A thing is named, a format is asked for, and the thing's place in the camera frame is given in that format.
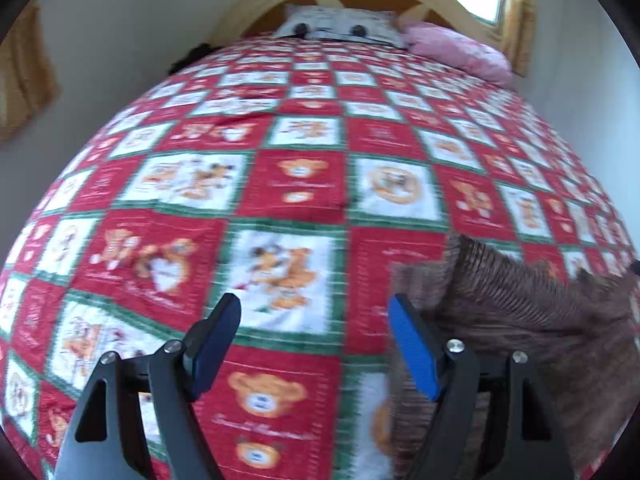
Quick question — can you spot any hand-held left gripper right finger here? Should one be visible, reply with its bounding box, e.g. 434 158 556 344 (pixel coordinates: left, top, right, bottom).
387 293 576 480

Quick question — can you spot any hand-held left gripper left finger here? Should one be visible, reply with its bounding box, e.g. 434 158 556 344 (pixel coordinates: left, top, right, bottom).
52 292 243 480

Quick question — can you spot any brown knitted sun-pattern sweater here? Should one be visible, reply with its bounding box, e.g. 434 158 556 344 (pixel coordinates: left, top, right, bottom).
387 232 640 480

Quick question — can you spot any red checkered bear-print quilt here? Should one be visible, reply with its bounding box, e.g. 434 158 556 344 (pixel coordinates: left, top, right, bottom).
0 35 640 480

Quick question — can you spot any dark cloth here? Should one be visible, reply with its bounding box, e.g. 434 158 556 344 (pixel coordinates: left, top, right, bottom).
167 42 221 76

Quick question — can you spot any pink pillow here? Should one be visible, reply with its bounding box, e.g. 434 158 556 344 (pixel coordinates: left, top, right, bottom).
400 21 514 86

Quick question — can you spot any yellow curtain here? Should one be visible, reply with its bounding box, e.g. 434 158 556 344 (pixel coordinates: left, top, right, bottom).
0 0 62 144
499 0 539 79

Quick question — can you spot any white patterned pillow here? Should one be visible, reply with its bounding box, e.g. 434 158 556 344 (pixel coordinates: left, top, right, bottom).
272 4 409 49

